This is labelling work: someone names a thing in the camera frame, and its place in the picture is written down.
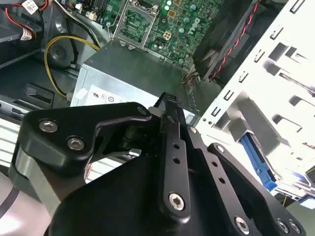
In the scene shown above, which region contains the gripper black left finger with wide plate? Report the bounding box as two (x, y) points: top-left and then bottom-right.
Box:
(8, 92), (192, 224)

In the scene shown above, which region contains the gripper black right finger with link bars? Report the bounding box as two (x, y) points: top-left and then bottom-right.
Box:
(183, 110), (270, 234)

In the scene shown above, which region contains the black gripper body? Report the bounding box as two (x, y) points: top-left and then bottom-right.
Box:
(48, 152), (307, 236)

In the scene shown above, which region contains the hard disk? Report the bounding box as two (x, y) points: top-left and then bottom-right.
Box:
(238, 131), (278, 192)

